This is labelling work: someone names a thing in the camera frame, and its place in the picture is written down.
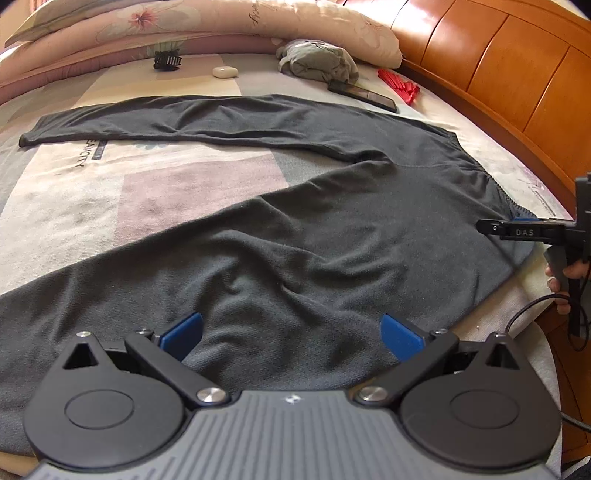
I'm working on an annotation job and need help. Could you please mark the crumpled grey garment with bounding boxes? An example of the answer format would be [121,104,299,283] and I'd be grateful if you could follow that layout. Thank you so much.
[276,39,361,85]

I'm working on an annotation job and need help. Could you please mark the dark grey pants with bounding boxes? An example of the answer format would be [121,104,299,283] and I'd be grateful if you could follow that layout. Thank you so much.
[0,93,539,455]

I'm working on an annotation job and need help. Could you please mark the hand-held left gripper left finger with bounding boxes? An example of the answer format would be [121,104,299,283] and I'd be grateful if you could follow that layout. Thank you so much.
[64,312,232,409]

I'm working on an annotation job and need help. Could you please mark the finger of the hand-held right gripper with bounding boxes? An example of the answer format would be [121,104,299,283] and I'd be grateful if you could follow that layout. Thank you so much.
[477,217,575,238]

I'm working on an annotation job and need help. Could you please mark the black hair claw clip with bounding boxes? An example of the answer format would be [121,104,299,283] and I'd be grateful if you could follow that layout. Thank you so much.
[153,51,183,72]

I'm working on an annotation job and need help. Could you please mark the person's right hand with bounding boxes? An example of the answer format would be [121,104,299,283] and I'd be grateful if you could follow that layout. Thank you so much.
[545,262,587,315]

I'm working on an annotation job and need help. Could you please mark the black smartphone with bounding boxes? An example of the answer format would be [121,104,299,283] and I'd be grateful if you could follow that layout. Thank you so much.
[327,79,398,113]

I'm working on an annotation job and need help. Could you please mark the wooden headboard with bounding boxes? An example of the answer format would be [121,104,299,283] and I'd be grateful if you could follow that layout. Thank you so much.
[337,0,591,217]

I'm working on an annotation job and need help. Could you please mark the folded floral quilt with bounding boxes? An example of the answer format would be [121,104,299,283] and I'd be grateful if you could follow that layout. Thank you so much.
[0,0,402,88]

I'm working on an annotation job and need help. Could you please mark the floral pillow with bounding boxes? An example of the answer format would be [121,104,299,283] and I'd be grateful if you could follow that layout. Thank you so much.
[4,0,195,47]

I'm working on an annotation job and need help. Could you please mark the bed with patchwork sheet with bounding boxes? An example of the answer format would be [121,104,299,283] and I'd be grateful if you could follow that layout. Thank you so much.
[0,46,591,467]

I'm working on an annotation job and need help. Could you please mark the red folding fan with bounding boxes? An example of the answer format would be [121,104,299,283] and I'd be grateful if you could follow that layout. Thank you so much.
[377,68,420,106]

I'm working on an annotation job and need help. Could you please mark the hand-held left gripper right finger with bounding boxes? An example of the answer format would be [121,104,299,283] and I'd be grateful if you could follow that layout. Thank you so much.
[355,314,532,409]

